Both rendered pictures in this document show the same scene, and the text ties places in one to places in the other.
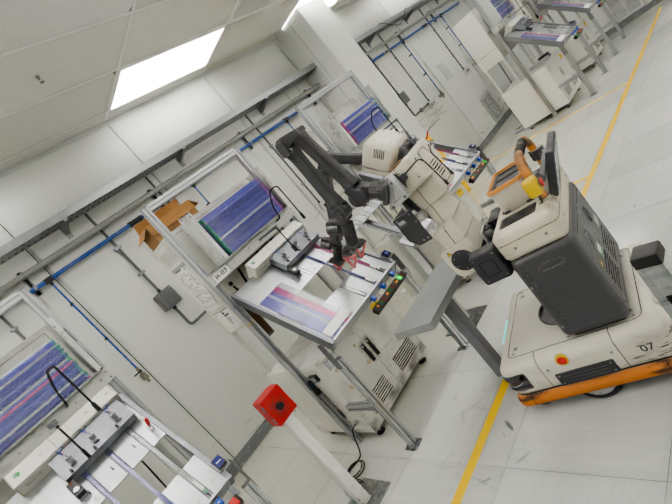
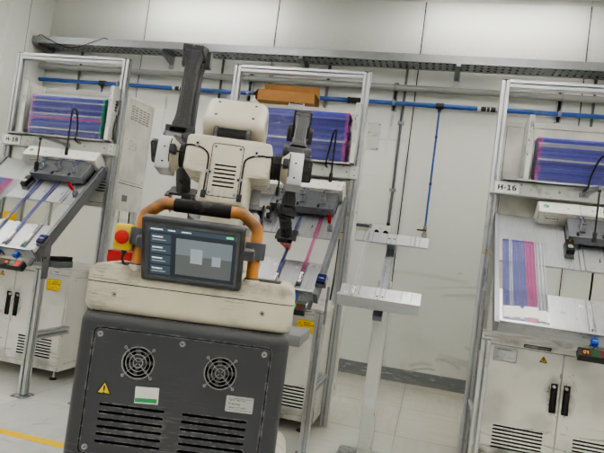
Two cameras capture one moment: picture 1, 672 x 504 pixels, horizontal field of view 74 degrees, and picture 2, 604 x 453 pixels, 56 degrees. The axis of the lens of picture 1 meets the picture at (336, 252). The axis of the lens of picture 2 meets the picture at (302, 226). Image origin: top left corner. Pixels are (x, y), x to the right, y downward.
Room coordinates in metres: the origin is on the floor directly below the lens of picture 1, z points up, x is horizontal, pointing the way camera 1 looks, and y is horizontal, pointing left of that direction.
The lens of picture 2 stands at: (0.95, -2.12, 0.92)
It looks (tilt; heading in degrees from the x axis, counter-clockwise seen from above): 2 degrees up; 51
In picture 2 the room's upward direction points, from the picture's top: 7 degrees clockwise
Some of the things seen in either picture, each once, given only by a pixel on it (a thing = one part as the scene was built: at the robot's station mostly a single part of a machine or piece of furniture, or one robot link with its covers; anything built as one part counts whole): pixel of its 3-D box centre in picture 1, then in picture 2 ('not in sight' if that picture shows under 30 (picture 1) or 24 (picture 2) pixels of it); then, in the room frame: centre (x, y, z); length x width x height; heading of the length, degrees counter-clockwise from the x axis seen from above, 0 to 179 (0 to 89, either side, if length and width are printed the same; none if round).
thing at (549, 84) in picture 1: (515, 51); not in sight; (5.96, -3.54, 0.95); 1.36 x 0.82 x 1.90; 37
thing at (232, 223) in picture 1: (241, 217); (303, 136); (2.86, 0.31, 1.52); 0.51 x 0.13 x 0.27; 127
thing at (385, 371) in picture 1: (349, 364); (270, 351); (2.92, 0.43, 0.31); 0.70 x 0.65 x 0.62; 127
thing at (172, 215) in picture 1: (182, 208); (303, 97); (3.03, 0.58, 1.82); 0.68 x 0.30 x 0.20; 127
